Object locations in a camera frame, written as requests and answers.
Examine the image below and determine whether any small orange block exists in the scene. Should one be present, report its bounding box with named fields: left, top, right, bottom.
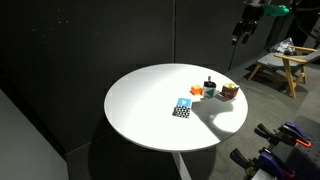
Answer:
left=190, top=84, right=204, bottom=97

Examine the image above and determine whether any clear plastic bag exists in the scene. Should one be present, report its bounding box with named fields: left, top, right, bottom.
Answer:
left=269, top=36, right=296, bottom=56

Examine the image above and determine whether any white table pedestal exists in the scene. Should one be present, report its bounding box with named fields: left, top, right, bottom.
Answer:
left=171, top=151, right=194, bottom=180

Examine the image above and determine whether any black perforated breadboard plate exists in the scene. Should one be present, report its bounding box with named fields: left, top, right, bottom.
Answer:
left=253, top=114, right=320, bottom=180

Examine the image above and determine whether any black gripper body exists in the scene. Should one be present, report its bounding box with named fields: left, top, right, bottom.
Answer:
left=241, top=4, right=264, bottom=25

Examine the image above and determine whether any black white letter block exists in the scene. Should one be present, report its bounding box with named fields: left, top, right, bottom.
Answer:
left=202, top=80, right=217, bottom=99

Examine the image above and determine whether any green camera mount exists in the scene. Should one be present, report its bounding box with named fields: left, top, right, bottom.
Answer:
left=263, top=3, right=291, bottom=18

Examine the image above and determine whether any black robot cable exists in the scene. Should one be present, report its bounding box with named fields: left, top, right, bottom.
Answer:
left=291, top=0, right=320, bottom=42

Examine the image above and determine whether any blue checkered block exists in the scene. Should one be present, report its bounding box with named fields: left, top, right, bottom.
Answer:
left=171, top=97, right=193, bottom=120

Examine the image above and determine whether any purple orange bar clamp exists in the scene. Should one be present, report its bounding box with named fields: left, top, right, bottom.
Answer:
left=229, top=147, right=297, bottom=180
left=254, top=121, right=313, bottom=150

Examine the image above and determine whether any wooden armchair grey cushion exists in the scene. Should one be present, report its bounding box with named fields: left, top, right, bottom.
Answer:
left=247, top=45, right=320, bottom=100

